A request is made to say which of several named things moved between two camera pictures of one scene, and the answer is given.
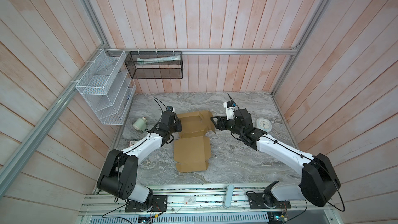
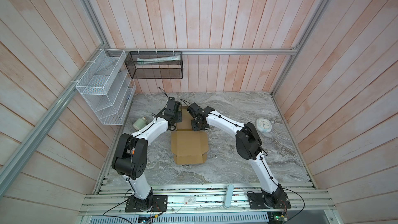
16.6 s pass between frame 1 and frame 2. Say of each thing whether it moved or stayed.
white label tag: stayed
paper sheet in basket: stayed
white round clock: stayed
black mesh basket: stayed
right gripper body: moved
